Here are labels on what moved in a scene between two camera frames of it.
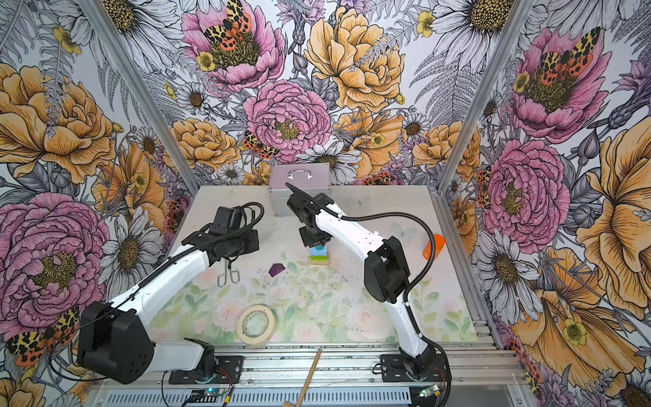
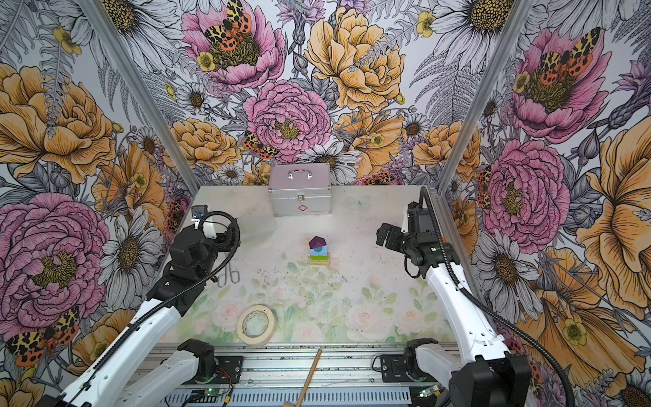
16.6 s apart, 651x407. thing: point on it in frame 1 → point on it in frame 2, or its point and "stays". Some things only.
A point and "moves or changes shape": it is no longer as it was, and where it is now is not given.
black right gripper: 308,241 → 392,242
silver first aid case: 312,178 stays
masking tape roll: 263,338 stays
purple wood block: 275,269 moves or changes shape
